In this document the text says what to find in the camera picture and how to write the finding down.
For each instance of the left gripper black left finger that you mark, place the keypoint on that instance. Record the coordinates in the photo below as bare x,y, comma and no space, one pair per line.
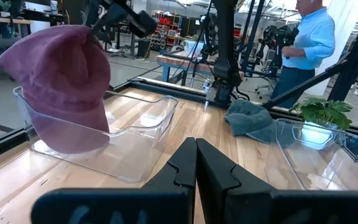
166,199

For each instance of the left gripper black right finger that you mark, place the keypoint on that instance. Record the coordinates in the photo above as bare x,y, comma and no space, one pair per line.
228,199

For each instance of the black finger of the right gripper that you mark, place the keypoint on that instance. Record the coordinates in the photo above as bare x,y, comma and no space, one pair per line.
107,37
102,20

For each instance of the maroon baseball cap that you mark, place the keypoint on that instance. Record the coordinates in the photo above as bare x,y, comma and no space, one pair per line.
57,77

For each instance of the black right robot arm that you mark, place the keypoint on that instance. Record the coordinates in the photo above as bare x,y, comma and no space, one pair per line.
225,46

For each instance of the black trash bin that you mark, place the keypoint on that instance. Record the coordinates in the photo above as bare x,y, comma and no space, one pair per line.
144,48

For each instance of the red parts shelf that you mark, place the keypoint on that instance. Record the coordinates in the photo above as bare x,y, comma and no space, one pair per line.
166,31

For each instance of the clear plastic bin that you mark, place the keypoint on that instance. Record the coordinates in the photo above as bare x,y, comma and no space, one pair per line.
141,149
322,168

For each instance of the grey-green baseball cap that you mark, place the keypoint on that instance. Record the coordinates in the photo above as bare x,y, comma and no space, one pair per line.
247,119

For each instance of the wooden background desk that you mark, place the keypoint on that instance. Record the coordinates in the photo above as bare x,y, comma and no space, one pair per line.
5,21

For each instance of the green potted plant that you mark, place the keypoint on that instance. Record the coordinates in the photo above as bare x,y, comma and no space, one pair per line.
322,112

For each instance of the black background robot rig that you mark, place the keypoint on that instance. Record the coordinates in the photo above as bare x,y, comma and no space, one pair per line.
278,40

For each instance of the person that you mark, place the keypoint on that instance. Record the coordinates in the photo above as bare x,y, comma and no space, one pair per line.
312,40

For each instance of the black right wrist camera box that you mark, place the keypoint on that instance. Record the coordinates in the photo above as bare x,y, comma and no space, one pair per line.
143,24

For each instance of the wooden workbench with blue frame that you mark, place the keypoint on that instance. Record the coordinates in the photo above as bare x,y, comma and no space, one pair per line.
179,60

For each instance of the black camera tripod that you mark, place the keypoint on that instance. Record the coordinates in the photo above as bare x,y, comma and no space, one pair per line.
202,46

